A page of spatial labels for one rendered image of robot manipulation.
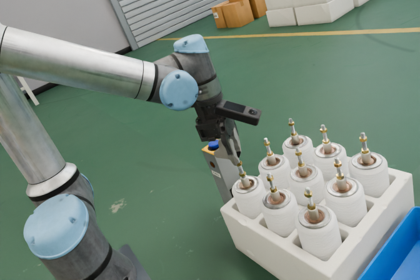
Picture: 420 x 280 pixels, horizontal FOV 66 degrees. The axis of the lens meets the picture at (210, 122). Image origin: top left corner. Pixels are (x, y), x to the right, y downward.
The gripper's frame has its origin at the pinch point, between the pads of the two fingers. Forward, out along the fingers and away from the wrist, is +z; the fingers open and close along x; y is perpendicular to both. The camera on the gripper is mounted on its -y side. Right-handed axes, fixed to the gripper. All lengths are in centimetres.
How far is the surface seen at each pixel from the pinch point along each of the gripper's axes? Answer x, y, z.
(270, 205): 9.2, -7.8, 9.8
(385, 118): -68, -44, 35
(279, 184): -5.1, -7.4, 15.0
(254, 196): 3.8, -2.2, 11.4
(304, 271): 19.7, -14.6, 21.4
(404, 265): 7, -37, 35
